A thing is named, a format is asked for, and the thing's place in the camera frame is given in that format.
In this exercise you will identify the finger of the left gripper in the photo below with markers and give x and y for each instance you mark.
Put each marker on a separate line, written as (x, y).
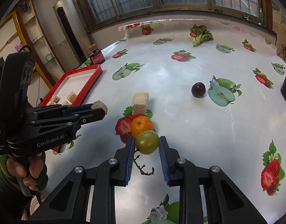
(55, 111)
(88, 116)

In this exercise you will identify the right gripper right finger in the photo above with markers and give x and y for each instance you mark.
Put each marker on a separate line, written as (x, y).
(225, 202)

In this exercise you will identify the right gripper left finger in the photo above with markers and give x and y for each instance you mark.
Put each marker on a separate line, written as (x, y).
(90, 189)

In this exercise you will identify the beige biscuit piece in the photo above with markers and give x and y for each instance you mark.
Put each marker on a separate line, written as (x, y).
(99, 104)

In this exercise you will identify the orange tangerine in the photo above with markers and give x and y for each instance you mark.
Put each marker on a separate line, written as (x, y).
(139, 125)

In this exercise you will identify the beige biscuit block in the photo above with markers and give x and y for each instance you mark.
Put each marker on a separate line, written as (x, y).
(140, 103)

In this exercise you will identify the green round fruit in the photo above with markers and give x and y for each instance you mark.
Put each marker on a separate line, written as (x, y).
(147, 142)

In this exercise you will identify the dark purple plum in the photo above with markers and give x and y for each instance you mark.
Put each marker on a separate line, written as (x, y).
(198, 90)

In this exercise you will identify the gloved left hand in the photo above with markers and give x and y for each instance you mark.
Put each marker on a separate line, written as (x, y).
(34, 177)

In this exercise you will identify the biscuit piece in tray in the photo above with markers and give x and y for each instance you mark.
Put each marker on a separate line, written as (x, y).
(55, 99)
(65, 103)
(71, 97)

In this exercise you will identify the tall grey air conditioner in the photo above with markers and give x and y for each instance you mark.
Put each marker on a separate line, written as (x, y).
(73, 29)

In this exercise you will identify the dark red jar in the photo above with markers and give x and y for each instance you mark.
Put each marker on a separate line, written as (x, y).
(96, 57)

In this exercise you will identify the dry fruit stem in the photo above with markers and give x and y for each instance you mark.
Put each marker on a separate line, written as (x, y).
(142, 167)

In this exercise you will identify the wooden shelf unit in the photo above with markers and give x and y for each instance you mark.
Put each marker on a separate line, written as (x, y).
(22, 26)

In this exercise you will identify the fruit print tablecloth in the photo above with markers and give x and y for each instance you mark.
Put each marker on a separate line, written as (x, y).
(238, 125)

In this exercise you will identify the green vegetable toy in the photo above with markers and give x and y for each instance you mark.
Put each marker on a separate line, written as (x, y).
(200, 34)

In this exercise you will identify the green bottle on sill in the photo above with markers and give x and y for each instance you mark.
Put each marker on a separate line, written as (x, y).
(261, 23)

